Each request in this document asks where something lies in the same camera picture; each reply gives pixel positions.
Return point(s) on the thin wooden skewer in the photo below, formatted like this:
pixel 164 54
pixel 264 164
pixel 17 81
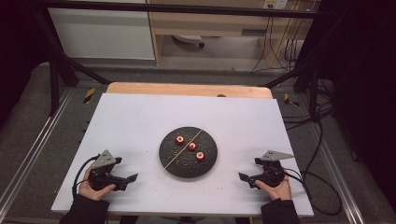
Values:
pixel 177 155

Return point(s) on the white power strip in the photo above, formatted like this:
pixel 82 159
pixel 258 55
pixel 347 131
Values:
pixel 186 38

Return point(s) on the wooden shelf unit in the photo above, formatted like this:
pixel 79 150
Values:
pixel 199 25

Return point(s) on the black metal frame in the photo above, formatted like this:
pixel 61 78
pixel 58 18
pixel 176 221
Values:
pixel 174 8

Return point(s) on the white board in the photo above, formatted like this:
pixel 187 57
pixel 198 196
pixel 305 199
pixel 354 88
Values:
pixel 130 124

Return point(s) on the round black plate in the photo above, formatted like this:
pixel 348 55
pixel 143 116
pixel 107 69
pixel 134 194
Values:
pixel 186 165

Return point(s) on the dark curtain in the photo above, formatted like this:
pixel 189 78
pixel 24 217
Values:
pixel 18 46
pixel 364 77

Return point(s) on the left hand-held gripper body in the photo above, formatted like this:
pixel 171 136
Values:
pixel 102 179

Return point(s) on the aluminium floor rail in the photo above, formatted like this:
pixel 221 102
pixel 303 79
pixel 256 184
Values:
pixel 34 146
pixel 336 174

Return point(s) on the person's left hand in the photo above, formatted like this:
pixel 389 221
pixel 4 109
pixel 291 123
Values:
pixel 93 192

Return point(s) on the white cabinet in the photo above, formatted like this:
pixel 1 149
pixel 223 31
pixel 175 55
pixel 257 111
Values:
pixel 102 34

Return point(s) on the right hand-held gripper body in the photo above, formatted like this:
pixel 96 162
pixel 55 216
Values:
pixel 270 174

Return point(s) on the person's right hand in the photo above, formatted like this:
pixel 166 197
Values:
pixel 278 191

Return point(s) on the white wall socket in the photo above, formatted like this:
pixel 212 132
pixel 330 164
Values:
pixel 275 3

